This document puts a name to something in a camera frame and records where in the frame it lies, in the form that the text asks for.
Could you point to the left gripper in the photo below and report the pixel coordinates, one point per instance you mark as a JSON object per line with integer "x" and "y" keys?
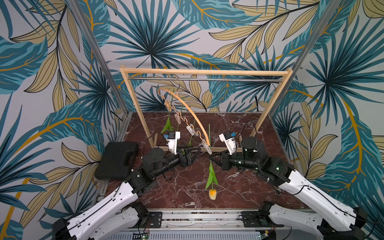
{"x": 188, "y": 160}

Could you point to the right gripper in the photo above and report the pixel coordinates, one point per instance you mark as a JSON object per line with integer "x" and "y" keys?
{"x": 225, "y": 160}

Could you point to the orange cream tulip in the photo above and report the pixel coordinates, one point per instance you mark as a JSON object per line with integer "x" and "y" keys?
{"x": 212, "y": 180}

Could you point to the cream white tulip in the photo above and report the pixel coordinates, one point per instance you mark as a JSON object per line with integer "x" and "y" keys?
{"x": 168, "y": 126}

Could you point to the curved wooden clip hanger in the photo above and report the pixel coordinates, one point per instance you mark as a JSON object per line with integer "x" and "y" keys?
{"x": 198, "y": 130}

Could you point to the pink tulip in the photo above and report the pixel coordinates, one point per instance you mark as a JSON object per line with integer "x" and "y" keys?
{"x": 179, "y": 121}

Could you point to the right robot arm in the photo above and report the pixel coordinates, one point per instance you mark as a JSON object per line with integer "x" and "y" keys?
{"x": 330, "y": 219}

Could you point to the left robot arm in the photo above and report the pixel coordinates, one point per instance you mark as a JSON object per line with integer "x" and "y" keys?
{"x": 120, "y": 209}

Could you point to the wooden clothes rack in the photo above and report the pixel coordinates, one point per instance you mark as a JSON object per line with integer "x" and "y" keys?
{"x": 153, "y": 140}

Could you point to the black plastic case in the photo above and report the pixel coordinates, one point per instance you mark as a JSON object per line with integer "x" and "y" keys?
{"x": 117, "y": 161}

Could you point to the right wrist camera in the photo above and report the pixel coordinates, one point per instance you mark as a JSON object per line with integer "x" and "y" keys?
{"x": 229, "y": 140}

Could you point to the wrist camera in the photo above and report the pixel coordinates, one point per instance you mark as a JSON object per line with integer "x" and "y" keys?
{"x": 172, "y": 140}
{"x": 229, "y": 140}

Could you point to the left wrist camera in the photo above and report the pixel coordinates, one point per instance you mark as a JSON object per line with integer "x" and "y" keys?
{"x": 172, "y": 140}

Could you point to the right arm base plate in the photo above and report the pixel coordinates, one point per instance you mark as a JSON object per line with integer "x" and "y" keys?
{"x": 256, "y": 219}

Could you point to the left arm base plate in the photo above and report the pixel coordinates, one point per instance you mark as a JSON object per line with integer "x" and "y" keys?
{"x": 153, "y": 220}

